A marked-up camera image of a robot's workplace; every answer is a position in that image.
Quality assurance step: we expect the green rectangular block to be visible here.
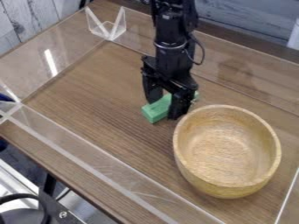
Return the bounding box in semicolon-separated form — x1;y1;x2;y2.
142;94;172;123

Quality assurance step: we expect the clear acrylic tray wall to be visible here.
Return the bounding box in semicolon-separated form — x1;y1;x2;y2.
0;87;224;224

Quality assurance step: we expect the black table leg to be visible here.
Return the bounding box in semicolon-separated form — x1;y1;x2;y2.
43;174;58;196

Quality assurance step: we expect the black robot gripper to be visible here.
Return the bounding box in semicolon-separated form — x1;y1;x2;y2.
142;42;199;120

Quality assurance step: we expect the blue object at edge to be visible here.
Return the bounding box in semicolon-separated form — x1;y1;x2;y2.
0;93;15;102

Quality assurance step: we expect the brown wooden bowl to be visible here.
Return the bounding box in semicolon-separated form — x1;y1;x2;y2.
172;104;282;199

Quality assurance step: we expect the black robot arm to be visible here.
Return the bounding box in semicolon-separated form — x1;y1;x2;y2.
142;0;199;120

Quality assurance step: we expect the black cable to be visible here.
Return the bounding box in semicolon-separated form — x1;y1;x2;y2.
0;193;52;224

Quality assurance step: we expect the clear acrylic corner bracket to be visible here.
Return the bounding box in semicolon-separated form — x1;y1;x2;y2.
84;7;127;41

